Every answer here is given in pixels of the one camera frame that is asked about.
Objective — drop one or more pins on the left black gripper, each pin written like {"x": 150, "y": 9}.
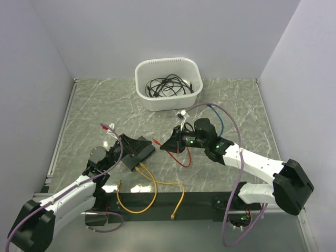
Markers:
{"x": 133, "y": 146}

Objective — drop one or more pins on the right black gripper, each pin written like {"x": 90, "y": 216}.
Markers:
{"x": 176, "y": 140}

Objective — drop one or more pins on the black network switch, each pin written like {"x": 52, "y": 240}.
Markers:
{"x": 131, "y": 161}

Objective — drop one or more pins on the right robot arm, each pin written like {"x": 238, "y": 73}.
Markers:
{"x": 284, "y": 183}

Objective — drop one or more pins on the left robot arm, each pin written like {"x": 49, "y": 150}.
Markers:
{"x": 38, "y": 222}

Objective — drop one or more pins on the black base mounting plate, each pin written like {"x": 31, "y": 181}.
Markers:
{"x": 194, "y": 206}

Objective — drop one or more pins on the white plastic tub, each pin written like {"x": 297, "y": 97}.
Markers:
{"x": 149, "y": 71}

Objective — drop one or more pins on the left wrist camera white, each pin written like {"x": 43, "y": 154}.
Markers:
{"x": 108, "y": 129}

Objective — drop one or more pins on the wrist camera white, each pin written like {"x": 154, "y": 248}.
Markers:
{"x": 182, "y": 115}
{"x": 108, "y": 129}

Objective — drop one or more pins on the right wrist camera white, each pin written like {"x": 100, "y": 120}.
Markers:
{"x": 182, "y": 115}

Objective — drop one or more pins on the aluminium frame rail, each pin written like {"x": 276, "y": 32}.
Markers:
{"x": 290, "y": 207}

